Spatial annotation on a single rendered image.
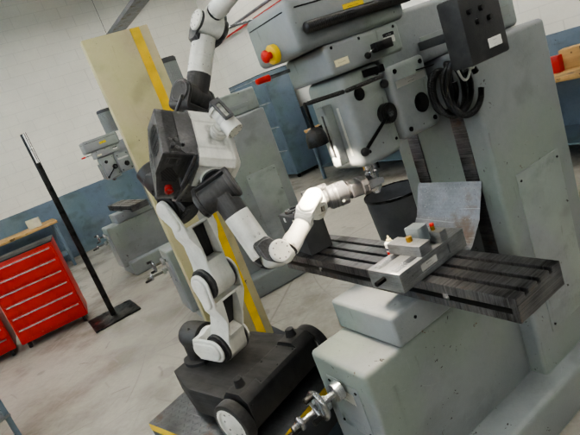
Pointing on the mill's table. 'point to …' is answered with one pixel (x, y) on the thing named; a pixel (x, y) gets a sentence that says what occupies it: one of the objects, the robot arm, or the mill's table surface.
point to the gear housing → (341, 56)
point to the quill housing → (357, 116)
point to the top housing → (276, 15)
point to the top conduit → (349, 15)
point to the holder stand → (318, 239)
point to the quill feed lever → (388, 113)
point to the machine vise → (448, 236)
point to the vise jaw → (399, 246)
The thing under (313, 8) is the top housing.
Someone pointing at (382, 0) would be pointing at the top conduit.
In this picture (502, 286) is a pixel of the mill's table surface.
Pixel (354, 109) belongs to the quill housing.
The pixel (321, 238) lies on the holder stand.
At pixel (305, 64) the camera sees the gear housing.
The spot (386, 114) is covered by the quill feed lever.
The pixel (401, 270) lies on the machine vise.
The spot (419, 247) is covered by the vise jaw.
